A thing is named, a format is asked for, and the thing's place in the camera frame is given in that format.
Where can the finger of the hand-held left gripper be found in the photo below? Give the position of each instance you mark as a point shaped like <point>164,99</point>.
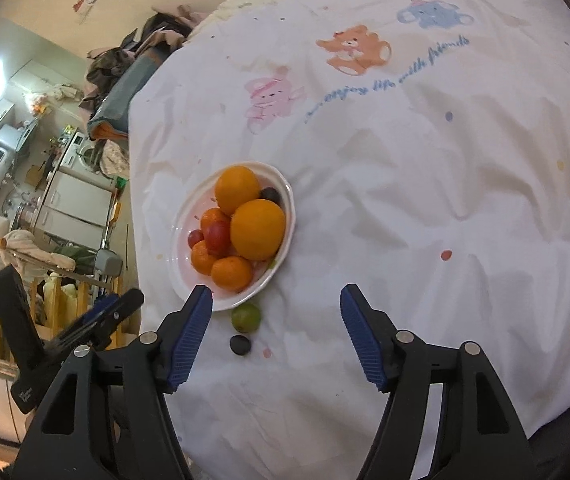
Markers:
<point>115,310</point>

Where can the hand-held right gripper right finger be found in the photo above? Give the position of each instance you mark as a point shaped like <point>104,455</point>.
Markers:
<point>365,345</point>

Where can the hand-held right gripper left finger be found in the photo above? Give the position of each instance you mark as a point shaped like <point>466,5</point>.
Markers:
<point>190,345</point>

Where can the dark purple plum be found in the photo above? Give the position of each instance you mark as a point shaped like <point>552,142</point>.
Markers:
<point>270,195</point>
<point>240,345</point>

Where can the green lime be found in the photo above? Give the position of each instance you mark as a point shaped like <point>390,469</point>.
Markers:
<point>246,317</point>

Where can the small tangerine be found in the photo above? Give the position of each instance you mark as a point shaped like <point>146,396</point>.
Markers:
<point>202,260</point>
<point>232,272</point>
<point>211,219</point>

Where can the small red cherry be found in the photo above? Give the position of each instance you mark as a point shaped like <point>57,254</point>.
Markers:
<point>195,237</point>

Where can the red plum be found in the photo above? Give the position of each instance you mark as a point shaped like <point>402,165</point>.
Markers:
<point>217,237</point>

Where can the pink speckled ceramic bowl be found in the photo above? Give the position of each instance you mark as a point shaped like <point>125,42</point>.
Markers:
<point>190,210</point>

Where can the large orange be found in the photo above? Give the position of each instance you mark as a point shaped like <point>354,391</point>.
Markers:
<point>257,230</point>
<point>237,187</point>

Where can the grey metal folding chair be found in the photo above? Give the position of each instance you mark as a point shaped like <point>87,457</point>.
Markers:
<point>107,262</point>

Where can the yellow wooden rack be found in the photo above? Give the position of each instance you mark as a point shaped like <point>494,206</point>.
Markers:
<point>65,310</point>

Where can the white towel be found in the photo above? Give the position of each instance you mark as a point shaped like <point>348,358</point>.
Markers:
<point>30,247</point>

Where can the white cabinet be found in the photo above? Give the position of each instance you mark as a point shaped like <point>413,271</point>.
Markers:
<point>75,200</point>

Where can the green plastic item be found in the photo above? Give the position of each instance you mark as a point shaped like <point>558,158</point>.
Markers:
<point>121,184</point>

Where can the beige floral cloth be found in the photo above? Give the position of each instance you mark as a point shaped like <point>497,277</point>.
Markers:
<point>115,157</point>

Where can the white washing machine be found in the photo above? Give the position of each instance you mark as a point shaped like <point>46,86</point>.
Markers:
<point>77,152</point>

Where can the white cartoon animal bedsheet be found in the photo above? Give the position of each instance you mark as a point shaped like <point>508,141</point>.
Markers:
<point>415,185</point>

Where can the pile of dark clothes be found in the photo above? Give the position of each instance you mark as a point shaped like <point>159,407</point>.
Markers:
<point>130,50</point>

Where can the cream patterned quilt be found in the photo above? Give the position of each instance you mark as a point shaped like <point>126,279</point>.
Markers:
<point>235,5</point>

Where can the wall sticker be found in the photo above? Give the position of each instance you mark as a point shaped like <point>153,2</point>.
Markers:
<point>84,4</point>

